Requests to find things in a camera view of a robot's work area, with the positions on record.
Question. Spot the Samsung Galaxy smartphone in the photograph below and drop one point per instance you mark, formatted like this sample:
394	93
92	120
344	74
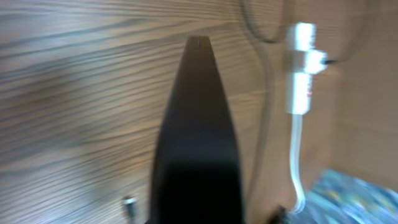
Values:
196	176

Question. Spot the white charger plug adapter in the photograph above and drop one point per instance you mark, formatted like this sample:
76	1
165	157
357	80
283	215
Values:
315	62

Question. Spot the white power strip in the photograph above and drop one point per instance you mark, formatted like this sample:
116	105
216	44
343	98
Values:
300	39

